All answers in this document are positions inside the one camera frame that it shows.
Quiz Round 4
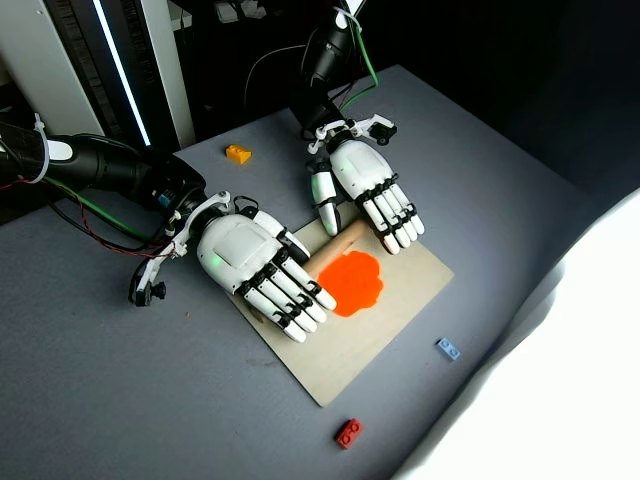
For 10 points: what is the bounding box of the red toy brick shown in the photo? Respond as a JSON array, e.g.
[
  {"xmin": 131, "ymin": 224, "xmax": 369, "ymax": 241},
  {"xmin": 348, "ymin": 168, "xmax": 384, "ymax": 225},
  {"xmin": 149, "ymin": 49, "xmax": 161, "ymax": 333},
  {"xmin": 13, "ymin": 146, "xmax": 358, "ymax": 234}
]
[{"xmin": 333, "ymin": 418, "xmax": 365, "ymax": 450}]

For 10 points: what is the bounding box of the wooden board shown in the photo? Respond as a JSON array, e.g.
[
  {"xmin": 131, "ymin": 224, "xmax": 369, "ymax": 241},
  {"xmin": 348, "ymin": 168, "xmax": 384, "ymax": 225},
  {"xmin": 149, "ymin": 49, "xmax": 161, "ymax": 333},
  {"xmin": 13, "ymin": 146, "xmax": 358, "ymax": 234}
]
[{"xmin": 224, "ymin": 202, "xmax": 455, "ymax": 408}]

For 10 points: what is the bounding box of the yellow toy brick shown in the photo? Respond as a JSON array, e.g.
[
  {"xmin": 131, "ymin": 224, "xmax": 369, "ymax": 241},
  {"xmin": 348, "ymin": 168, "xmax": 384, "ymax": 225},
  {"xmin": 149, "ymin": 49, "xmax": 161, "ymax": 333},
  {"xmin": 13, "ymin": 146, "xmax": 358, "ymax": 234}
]
[{"xmin": 225, "ymin": 144, "xmax": 253, "ymax": 166}]

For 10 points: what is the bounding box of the wooden rolling pin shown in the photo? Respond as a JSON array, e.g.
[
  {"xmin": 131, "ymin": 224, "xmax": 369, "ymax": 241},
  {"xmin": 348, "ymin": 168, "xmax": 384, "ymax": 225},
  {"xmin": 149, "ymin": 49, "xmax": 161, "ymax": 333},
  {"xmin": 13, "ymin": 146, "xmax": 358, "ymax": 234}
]
[{"xmin": 248, "ymin": 219, "xmax": 370, "ymax": 324}]

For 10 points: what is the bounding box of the white robot body column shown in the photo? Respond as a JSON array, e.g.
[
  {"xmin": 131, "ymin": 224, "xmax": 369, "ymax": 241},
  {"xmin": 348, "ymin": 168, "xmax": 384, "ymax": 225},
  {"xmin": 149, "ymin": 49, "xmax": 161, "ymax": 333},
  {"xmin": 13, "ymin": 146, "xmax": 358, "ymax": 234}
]
[{"xmin": 0, "ymin": 0, "xmax": 196, "ymax": 149}]

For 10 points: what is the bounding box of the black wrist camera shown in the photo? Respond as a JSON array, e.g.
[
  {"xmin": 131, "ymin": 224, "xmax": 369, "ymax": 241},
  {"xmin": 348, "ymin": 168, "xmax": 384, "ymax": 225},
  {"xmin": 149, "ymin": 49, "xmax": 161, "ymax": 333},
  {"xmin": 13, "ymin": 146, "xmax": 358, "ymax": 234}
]
[
  {"xmin": 128, "ymin": 279, "xmax": 167, "ymax": 308},
  {"xmin": 368, "ymin": 124, "xmax": 399, "ymax": 146}
]

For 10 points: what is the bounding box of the blue toy brick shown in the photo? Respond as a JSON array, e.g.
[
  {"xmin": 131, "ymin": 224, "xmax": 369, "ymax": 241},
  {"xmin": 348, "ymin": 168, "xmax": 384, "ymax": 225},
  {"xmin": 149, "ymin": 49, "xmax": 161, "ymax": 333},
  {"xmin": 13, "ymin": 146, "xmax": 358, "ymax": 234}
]
[{"xmin": 434, "ymin": 337, "xmax": 463, "ymax": 363}]

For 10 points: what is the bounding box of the orange flattened dough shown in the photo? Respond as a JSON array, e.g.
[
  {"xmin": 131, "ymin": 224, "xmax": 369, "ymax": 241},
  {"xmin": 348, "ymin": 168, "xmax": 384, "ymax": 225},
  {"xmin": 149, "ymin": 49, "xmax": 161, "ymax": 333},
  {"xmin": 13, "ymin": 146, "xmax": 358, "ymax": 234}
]
[{"xmin": 317, "ymin": 249, "xmax": 386, "ymax": 318}]

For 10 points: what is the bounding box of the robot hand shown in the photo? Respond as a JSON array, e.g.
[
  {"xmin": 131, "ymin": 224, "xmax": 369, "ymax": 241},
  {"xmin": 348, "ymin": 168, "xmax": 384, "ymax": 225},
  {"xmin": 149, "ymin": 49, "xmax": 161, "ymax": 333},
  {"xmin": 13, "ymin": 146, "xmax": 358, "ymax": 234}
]
[
  {"xmin": 195, "ymin": 208, "xmax": 338, "ymax": 345},
  {"xmin": 309, "ymin": 139, "xmax": 426, "ymax": 256}
]

